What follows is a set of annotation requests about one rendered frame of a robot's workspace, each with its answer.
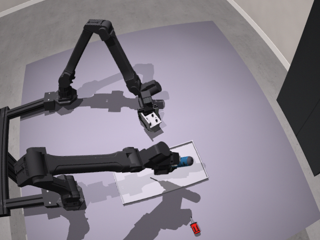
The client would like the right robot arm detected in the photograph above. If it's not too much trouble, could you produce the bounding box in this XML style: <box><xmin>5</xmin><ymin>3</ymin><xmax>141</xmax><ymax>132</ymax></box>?
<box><xmin>13</xmin><ymin>141</ymin><xmax>181</xmax><ymax>208</ymax></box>

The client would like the dark grey cylinder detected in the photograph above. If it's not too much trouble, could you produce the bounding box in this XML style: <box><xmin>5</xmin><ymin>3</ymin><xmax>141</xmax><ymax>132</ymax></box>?
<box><xmin>146</xmin><ymin>125</ymin><xmax>159</xmax><ymax>133</ymax></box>

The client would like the blue electric screwdriver barrel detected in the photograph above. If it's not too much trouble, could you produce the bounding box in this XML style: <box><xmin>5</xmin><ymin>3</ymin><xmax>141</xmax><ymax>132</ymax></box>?
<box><xmin>171</xmin><ymin>156</ymin><xmax>194</xmax><ymax>168</ymax></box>

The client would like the red-handled screwdriver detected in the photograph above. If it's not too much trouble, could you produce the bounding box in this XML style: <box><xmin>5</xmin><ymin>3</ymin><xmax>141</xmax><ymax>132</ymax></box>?
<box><xmin>190</xmin><ymin>217</ymin><xmax>201</xmax><ymax>234</ymax></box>

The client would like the white shallow rectangular tray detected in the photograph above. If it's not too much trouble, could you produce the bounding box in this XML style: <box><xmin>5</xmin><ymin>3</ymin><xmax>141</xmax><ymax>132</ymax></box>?
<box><xmin>112</xmin><ymin>140</ymin><xmax>209</xmax><ymax>205</ymax></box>

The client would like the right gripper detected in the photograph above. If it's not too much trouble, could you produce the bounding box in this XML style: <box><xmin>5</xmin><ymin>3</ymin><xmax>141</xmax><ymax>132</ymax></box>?
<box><xmin>151</xmin><ymin>163</ymin><xmax>177</xmax><ymax>175</ymax></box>

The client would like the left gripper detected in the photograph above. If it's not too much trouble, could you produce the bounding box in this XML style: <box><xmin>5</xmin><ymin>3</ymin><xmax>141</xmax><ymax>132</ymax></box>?
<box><xmin>137</xmin><ymin>104</ymin><xmax>159</xmax><ymax>128</ymax></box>

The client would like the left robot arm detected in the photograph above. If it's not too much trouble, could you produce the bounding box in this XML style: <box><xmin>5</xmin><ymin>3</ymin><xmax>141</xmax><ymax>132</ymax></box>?
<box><xmin>58</xmin><ymin>19</ymin><xmax>162</xmax><ymax>108</ymax></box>

